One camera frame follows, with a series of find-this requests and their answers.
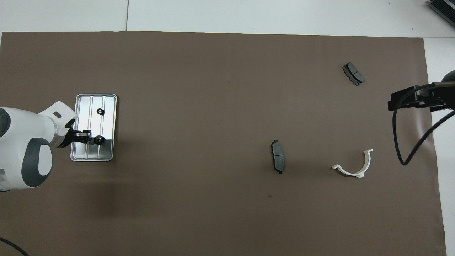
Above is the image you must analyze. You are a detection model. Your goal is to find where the white curved plastic bracket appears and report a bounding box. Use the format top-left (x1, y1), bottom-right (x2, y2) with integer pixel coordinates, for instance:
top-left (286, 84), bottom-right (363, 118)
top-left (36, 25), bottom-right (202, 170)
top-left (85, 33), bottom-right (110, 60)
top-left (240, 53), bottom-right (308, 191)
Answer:
top-left (331, 149), bottom-right (374, 178)

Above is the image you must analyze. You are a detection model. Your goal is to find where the short dark brake pad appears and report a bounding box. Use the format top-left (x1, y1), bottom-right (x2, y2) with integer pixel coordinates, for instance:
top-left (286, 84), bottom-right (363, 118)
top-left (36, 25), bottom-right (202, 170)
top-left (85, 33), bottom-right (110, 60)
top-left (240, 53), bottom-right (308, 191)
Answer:
top-left (342, 62), bottom-right (365, 86)

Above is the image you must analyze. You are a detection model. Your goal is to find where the black base cable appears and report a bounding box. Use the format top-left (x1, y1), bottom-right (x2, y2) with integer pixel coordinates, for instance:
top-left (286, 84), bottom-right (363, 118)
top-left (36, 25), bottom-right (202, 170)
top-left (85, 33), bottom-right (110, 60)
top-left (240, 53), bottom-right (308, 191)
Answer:
top-left (0, 237), bottom-right (30, 256)

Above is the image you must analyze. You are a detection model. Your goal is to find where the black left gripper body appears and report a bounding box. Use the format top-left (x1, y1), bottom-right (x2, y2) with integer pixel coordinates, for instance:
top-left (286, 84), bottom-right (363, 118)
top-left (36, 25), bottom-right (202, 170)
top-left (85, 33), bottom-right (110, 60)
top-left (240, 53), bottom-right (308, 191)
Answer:
top-left (64, 128), bottom-right (84, 147)

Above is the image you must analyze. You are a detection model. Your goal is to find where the silver metal tray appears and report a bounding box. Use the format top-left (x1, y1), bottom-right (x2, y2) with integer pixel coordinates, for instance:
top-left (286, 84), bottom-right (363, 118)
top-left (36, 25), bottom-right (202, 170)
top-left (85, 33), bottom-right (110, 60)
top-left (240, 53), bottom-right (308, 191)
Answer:
top-left (70, 94), bottom-right (117, 162)

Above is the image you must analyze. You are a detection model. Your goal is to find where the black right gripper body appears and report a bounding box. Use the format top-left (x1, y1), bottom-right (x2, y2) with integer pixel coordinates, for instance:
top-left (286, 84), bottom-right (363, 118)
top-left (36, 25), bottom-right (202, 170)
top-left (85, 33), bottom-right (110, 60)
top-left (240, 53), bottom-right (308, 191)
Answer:
top-left (414, 85), bottom-right (448, 111)

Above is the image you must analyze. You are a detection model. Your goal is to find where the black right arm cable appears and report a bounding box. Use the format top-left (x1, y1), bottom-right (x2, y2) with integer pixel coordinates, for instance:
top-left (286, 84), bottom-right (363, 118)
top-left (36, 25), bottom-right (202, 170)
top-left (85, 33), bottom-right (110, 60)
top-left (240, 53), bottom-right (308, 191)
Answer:
top-left (392, 82), bottom-right (455, 166)

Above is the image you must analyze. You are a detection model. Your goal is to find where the long dark brake pad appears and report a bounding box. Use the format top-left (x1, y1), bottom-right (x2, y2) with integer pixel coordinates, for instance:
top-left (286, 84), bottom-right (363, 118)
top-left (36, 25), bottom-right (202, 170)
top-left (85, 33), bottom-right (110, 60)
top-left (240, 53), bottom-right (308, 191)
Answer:
top-left (271, 139), bottom-right (285, 174)

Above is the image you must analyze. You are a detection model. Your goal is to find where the brown table mat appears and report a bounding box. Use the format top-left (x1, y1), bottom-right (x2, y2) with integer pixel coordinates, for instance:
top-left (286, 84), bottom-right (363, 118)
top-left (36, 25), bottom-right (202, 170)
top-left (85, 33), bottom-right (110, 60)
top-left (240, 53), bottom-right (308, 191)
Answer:
top-left (0, 31), bottom-right (447, 256)

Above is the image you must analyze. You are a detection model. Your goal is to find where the black ribbed device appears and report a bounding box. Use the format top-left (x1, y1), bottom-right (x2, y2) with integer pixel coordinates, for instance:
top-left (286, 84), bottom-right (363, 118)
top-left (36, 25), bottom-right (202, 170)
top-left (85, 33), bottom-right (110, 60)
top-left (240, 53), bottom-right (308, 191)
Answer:
top-left (428, 0), bottom-right (455, 18)

